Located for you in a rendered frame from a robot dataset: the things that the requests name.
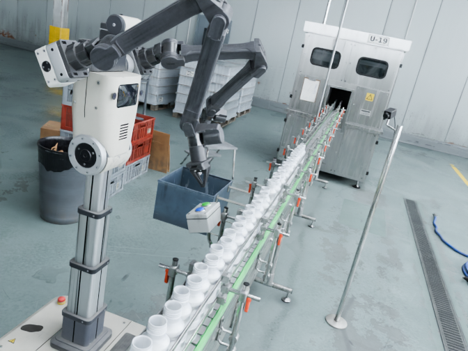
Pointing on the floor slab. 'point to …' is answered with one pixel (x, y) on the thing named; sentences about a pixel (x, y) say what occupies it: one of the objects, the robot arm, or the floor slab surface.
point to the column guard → (56, 33)
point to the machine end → (345, 93)
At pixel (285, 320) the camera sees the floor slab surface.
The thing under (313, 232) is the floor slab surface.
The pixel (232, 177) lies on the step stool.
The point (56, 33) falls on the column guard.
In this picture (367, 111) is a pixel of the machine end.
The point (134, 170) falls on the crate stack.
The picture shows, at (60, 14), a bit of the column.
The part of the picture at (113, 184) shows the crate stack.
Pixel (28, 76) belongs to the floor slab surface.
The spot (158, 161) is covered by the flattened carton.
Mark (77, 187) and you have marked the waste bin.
